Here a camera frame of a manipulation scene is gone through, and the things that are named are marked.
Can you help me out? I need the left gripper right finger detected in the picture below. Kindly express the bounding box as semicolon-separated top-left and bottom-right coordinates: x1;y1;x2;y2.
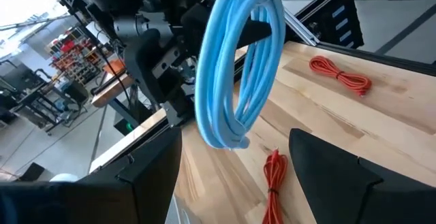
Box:
288;127;436;224

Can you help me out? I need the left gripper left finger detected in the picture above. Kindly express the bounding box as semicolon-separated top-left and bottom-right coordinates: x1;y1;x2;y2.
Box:
0;127;183;224

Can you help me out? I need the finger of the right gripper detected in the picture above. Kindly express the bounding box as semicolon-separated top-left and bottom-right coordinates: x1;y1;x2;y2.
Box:
180;3;273;58
123;29;163;105

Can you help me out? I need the light blue cable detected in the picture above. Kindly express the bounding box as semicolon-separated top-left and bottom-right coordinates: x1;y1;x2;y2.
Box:
194;0;287;150

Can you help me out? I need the red USB cable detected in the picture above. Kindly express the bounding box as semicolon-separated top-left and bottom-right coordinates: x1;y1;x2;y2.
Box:
262;148;290;224
309;55;373;97

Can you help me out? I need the wooden workbench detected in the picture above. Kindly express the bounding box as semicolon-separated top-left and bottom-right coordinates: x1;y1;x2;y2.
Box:
91;71;138;109

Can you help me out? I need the shelf with coloured bins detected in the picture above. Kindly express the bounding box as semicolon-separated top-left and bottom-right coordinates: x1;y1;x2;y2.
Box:
46;26;114;86

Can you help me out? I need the black box with white labels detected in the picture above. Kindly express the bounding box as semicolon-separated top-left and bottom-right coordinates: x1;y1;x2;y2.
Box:
299;0;364;50

